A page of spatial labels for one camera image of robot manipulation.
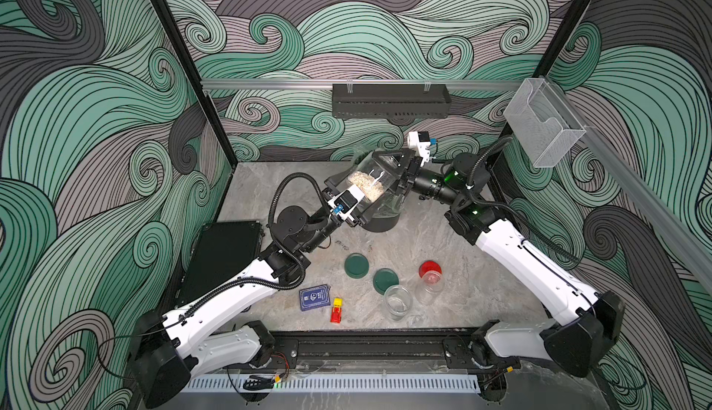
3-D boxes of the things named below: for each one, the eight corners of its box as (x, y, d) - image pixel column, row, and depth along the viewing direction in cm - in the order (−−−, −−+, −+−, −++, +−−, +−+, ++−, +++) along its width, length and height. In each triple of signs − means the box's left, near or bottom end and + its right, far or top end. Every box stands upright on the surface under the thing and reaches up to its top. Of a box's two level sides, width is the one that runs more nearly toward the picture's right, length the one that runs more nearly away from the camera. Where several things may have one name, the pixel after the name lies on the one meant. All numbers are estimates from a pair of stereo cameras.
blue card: (301, 311, 83) (300, 308, 81) (299, 292, 86) (298, 289, 84) (332, 304, 84) (332, 302, 82) (330, 286, 87) (329, 283, 86)
